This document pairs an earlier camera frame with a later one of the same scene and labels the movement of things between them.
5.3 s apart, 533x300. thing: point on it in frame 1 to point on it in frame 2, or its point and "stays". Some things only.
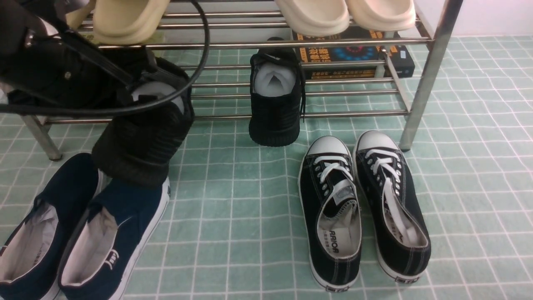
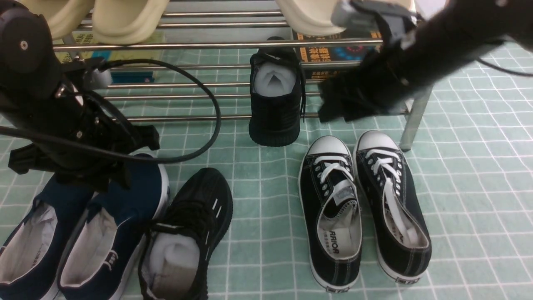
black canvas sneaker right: x=402 y=240 stays
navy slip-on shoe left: x=30 y=256 stays
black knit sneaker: x=277 y=93 stays
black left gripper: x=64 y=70 to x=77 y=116
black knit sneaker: x=137 y=148 to x=175 y=265
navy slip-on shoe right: x=108 y=243 stays
